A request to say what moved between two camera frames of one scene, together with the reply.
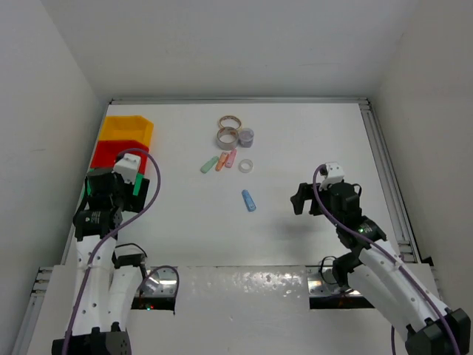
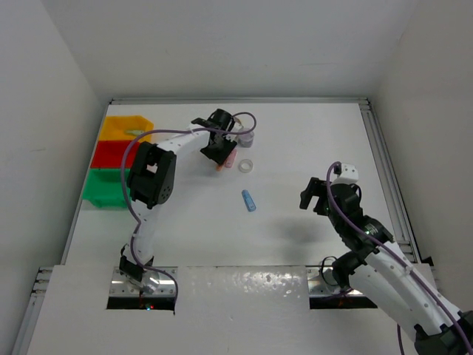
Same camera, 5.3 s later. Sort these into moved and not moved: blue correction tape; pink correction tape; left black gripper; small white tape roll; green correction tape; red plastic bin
Moved: left black gripper; green correction tape
Not moved: red plastic bin; blue correction tape; pink correction tape; small white tape roll
